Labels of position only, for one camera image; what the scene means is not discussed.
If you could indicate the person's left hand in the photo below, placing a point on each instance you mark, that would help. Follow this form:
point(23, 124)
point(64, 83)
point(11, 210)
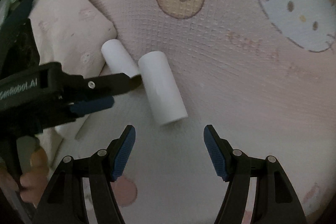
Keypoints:
point(34, 176)

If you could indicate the pink cat printed blanket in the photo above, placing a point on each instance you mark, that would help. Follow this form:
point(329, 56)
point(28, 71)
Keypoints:
point(223, 69)

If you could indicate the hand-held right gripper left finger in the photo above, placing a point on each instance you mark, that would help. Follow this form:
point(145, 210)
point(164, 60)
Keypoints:
point(123, 155)

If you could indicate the white paper sheet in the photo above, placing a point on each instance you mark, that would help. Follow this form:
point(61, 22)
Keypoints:
point(78, 129)

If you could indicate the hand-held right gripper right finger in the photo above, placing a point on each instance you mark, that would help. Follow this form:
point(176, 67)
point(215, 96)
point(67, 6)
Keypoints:
point(214, 153)

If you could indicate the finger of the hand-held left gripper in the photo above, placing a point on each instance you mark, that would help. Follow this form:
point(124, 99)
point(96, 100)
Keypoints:
point(105, 83)
point(92, 106)

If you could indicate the white paper roll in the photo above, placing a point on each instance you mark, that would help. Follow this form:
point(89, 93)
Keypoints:
point(118, 58)
point(162, 87)

